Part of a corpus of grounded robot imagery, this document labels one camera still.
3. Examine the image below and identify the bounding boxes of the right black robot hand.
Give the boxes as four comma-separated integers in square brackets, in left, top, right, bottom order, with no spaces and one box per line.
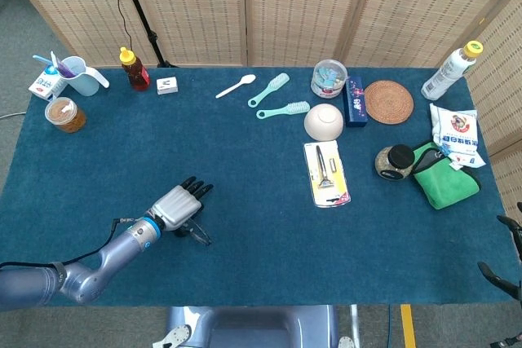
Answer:
[476,200,522,296]

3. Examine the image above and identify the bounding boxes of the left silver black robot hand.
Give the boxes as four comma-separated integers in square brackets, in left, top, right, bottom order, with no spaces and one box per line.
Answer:
[146,176,215,239]

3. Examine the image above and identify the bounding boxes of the black thin-rimmed eyeglasses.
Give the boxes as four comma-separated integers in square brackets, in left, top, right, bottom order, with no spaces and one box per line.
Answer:
[174,219,213,247]

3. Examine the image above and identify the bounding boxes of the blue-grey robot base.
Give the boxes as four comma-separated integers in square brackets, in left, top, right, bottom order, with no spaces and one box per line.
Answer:
[152,305,356,348]

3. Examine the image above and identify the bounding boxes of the green folded cloth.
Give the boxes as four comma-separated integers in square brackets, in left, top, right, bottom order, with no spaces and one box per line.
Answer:
[411,141,483,211]

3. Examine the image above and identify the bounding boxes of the small white red sachet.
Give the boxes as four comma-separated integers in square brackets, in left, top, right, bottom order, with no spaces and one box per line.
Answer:
[446,150,488,170]

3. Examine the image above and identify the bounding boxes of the blue felt table cover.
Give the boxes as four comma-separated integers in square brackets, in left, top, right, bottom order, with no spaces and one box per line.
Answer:
[0,66,515,308]

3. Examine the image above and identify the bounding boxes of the small white cardboard box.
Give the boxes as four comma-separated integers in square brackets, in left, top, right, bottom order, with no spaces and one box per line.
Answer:
[156,76,179,95]

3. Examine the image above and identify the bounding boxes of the honey bottle with yellow cap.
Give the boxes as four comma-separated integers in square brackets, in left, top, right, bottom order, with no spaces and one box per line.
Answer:
[118,46,151,91]

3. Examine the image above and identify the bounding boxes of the clear cup of brown contents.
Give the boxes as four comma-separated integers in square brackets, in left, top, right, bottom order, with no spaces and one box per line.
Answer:
[44,96,87,134]

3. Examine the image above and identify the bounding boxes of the white printed salt bag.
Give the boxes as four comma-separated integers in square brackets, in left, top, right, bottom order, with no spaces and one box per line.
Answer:
[429,103,480,154]

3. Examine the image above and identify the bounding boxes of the white plastic spoon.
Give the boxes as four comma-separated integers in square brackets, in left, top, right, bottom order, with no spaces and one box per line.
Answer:
[215,73,257,99]

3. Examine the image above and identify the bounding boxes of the glass jar with black lid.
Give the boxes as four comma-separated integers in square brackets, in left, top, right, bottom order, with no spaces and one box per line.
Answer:
[374,143,416,181]

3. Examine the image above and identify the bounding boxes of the mint green scrub brush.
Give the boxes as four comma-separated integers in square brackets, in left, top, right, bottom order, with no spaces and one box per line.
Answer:
[255,99,311,121]
[247,73,291,108]

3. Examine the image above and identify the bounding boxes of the razor in yellow blister pack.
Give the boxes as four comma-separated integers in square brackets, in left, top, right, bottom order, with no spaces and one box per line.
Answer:
[303,139,352,208]

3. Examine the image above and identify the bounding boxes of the light blue plastic pitcher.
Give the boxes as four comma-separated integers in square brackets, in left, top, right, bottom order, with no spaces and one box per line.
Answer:
[60,55,111,97]

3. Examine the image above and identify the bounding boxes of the cream upturned bowl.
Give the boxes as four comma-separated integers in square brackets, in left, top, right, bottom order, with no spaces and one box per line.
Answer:
[303,103,345,141]

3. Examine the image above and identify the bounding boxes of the purple toothbrush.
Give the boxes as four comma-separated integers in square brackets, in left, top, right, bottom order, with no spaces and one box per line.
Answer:
[56,57,77,79]

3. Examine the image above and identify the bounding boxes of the white and blue carton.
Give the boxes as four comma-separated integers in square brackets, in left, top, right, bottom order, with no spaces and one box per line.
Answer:
[28,65,69,102]

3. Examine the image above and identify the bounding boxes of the white bottle with yellow cap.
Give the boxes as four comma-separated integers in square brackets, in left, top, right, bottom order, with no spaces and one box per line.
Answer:
[421,40,484,101]

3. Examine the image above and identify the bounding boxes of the black tripod stand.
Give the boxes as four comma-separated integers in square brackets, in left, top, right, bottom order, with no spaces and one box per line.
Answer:
[113,0,179,69]

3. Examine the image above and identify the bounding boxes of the clear round tub of clips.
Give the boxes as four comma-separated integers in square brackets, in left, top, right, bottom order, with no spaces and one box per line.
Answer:
[310,59,349,99]

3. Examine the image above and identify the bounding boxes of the round woven rattan coaster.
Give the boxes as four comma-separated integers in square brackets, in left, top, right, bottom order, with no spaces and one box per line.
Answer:
[363,80,415,125]

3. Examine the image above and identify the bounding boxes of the dark blue long box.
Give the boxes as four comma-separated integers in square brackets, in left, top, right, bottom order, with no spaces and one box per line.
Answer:
[344,76,369,128]

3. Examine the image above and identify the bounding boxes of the woven bamboo folding screen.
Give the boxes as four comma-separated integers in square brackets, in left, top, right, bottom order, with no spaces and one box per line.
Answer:
[0,0,522,225]

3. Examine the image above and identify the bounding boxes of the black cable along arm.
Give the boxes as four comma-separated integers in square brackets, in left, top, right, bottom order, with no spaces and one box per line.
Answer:
[0,217,136,271]

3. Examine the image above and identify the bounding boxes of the thin black hanging cable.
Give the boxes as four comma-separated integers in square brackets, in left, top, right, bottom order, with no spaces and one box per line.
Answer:
[100,0,134,50]

